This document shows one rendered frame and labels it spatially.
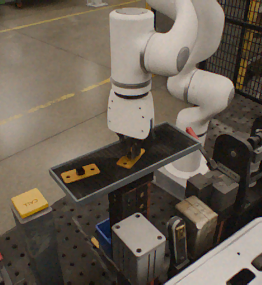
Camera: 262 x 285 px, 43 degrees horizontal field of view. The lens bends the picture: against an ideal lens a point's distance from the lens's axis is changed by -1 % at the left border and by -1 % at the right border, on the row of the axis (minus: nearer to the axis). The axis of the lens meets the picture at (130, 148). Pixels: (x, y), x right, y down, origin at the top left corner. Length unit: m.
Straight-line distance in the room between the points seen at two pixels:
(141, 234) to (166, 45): 0.38
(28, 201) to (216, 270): 0.44
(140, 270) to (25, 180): 2.00
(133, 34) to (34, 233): 0.45
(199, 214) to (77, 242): 0.56
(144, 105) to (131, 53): 0.12
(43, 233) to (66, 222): 0.54
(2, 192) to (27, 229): 1.86
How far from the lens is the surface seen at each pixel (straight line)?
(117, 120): 0.74
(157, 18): 3.91
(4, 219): 2.39
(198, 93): 1.15
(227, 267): 0.83
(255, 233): 0.91
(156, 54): 0.62
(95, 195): 0.72
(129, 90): 0.68
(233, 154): 0.90
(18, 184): 2.62
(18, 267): 1.22
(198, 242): 0.83
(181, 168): 1.36
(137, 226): 0.73
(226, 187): 0.89
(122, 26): 0.64
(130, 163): 0.80
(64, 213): 1.34
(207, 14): 1.05
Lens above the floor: 1.66
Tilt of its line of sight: 36 degrees down
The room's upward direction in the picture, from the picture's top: straight up
